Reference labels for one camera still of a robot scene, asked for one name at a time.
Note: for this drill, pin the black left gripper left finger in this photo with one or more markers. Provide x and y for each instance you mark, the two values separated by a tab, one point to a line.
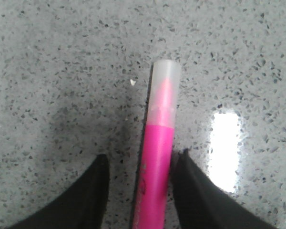
81	206

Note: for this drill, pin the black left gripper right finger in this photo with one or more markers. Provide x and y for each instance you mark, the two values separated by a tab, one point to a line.
200	204

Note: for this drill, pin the pink highlighter pen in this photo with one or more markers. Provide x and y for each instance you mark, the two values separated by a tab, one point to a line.
151	196

